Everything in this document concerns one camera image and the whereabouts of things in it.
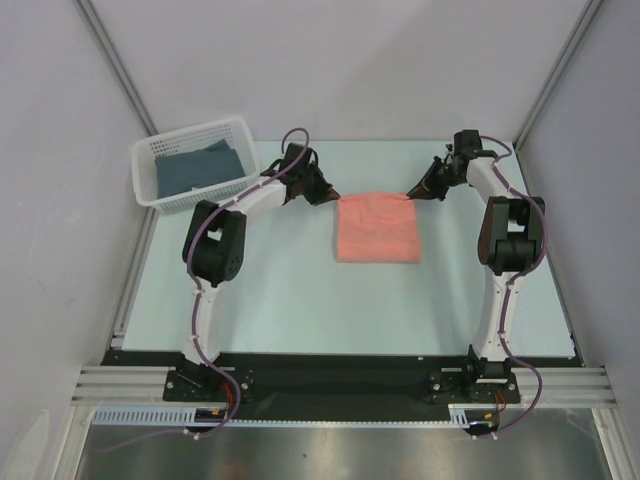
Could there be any blue grey t shirt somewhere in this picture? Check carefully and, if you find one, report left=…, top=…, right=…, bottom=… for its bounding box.
left=155, top=140, right=245, bottom=198

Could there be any white slotted cable duct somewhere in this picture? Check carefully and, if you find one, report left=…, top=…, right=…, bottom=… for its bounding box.
left=92, top=405, right=236, bottom=425

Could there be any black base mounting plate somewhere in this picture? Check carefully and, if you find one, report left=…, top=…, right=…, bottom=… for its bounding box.
left=101, top=349, right=584, bottom=423

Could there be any salmon pink t shirt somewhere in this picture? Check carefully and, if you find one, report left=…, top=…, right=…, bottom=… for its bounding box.
left=336, top=192, right=422, bottom=264

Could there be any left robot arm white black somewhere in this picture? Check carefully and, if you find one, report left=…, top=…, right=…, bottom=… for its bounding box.
left=173, top=143, right=339, bottom=400

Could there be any left corner aluminium post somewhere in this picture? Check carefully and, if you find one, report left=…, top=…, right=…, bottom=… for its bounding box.
left=72, top=0, right=158, bottom=136

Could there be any white plastic basket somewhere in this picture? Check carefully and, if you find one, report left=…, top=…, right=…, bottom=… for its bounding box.
left=131, top=117, right=259, bottom=213

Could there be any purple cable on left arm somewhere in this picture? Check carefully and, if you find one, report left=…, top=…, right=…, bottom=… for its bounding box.
left=180, top=126, right=319, bottom=441

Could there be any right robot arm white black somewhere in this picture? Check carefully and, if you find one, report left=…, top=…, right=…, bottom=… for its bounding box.
left=408, top=150, right=547, bottom=403

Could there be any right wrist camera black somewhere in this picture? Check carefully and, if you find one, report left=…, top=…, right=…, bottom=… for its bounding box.
left=452, top=129, right=483, bottom=160

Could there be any aluminium frame rail front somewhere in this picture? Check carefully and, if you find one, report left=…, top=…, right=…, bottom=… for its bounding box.
left=71, top=366, right=169, bottom=406

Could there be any corner aluminium post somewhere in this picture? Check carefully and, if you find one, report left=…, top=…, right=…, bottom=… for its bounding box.
left=513, top=0, right=606, bottom=150
left=72, top=0, right=158, bottom=136

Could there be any right corner aluminium post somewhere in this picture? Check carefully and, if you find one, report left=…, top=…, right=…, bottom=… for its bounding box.
left=513, top=0, right=606, bottom=150

